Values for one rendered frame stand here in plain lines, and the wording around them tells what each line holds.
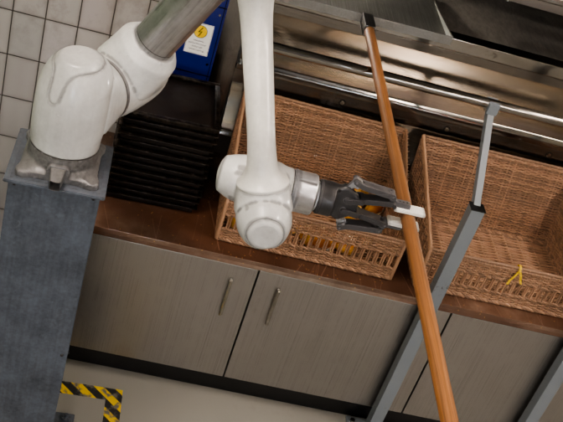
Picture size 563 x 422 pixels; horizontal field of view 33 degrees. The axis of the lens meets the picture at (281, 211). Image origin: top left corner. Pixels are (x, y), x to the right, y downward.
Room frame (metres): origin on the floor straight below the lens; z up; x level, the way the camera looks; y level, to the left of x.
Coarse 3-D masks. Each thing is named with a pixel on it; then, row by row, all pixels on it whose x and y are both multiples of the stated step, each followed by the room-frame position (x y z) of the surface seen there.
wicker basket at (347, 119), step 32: (288, 128) 2.71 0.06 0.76; (320, 128) 2.74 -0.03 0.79; (352, 128) 2.76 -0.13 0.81; (288, 160) 2.69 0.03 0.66; (320, 160) 2.72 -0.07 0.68; (352, 160) 2.74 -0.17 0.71; (384, 160) 2.76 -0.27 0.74; (320, 224) 2.30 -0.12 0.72; (288, 256) 2.29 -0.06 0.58; (320, 256) 2.31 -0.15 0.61; (352, 256) 2.39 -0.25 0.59; (384, 256) 2.44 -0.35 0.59
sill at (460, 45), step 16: (336, 16) 2.77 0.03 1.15; (448, 48) 2.84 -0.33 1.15; (464, 48) 2.85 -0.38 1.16; (480, 48) 2.86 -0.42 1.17; (496, 48) 2.88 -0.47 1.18; (512, 48) 2.93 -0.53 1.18; (512, 64) 2.88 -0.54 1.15; (528, 64) 2.89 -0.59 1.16; (544, 64) 2.90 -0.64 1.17; (560, 64) 2.93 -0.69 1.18
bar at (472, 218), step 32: (320, 64) 2.40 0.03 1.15; (352, 64) 2.42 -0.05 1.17; (448, 96) 2.46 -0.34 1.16; (480, 96) 2.49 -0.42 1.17; (480, 160) 2.38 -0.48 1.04; (480, 192) 2.32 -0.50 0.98; (448, 256) 2.26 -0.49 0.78; (416, 320) 2.27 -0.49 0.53; (416, 352) 2.27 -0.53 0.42; (384, 384) 2.29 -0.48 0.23; (544, 384) 2.36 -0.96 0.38; (384, 416) 2.27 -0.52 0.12
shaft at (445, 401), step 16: (368, 32) 2.60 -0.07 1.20; (368, 48) 2.51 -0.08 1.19; (384, 80) 2.32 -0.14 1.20; (384, 96) 2.23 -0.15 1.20; (384, 112) 2.15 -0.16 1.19; (384, 128) 2.09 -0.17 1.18; (400, 160) 1.94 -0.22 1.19; (400, 176) 1.87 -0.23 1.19; (400, 192) 1.81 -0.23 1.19; (416, 240) 1.64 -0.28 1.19; (416, 256) 1.59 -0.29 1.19; (416, 272) 1.54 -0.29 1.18; (416, 288) 1.50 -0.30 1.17; (432, 304) 1.46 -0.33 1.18; (432, 320) 1.41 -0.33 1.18; (432, 336) 1.37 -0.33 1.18; (432, 352) 1.33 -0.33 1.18; (432, 368) 1.29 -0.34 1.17; (448, 384) 1.26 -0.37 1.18; (448, 400) 1.22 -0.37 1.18; (448, 416) 1.18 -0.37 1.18
